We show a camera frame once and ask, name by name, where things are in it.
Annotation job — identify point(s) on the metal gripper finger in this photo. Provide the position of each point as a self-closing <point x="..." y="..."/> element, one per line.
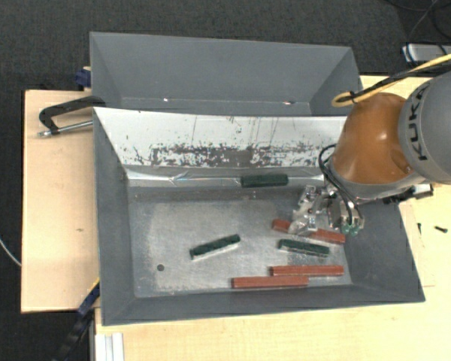
<point x="311" y="201"/>
<point x="303" y="225"/>

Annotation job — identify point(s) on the small black screw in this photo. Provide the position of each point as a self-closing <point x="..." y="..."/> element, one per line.
<point x="441" y="229"/>

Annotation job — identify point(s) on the pale wood board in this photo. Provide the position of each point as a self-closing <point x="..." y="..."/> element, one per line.
<point x="56" y="201"/>

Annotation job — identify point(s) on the grey metal bin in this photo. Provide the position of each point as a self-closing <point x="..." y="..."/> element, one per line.
<point x="218" y="73"/>

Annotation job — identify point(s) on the red-brown flat block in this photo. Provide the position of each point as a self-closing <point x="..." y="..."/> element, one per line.
<point x="306" y="270"/>
<point x="270" y="282"/>
<point x="329" y="235"/>

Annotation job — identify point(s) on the dark green flat block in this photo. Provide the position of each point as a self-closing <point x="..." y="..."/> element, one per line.
<point x="215" y="246"/>
<point x="264" y="181"/>
<point x="304" y="247"/>

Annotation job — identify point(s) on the black cylinder on white bracket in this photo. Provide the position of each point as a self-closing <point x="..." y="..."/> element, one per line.
<point x="409" y="195"/>

